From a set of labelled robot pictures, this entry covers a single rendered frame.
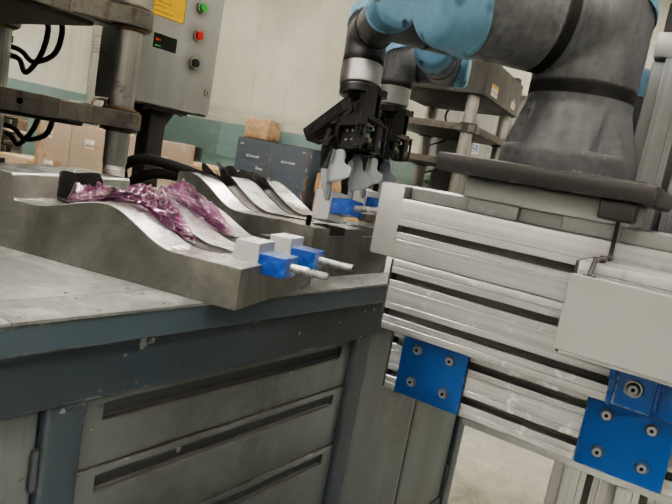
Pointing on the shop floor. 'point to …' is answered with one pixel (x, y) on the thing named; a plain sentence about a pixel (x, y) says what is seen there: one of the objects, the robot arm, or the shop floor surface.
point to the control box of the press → (168, 68)
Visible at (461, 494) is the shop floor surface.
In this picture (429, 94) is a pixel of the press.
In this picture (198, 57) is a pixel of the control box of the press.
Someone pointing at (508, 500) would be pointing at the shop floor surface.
